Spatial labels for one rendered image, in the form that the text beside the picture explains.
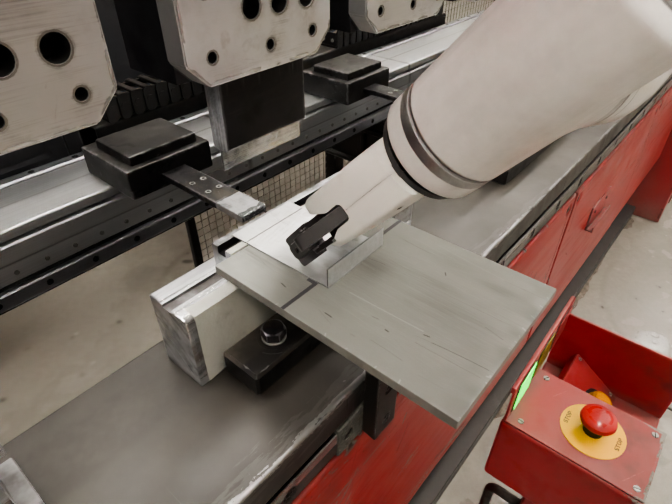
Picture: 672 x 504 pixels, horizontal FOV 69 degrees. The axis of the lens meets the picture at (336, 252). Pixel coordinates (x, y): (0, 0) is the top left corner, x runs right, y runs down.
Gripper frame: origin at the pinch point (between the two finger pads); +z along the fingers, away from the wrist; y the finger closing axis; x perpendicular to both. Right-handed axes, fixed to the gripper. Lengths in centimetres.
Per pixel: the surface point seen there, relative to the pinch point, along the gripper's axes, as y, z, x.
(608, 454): -13.7, -0.9, 38.4
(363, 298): 3.1, -2.8, 6.9
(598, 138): -76, 7, 14
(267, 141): -0.8, 0.4, -10.6
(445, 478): -40, 71, 67
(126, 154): 4.6, 17.1, -21.5
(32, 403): 19, 146, -13
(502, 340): -0.3, -10.3, 15.7
